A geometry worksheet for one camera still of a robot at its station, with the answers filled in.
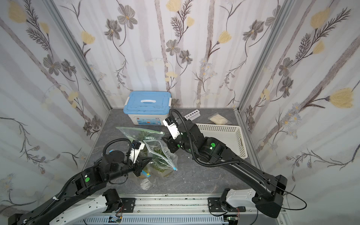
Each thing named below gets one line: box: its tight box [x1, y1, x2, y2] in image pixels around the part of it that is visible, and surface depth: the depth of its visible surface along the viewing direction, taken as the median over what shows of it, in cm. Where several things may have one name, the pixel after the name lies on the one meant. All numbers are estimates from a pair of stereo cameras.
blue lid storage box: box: [123, 90, 173, 126], surface depth 103 cm
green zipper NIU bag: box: [115, 126, 165, 143], surface depth 74 cm
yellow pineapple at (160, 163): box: [149, 147, 173, 177], surface depth 68 cm
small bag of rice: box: [207, 112, 233, 125], surface depth 113 cm
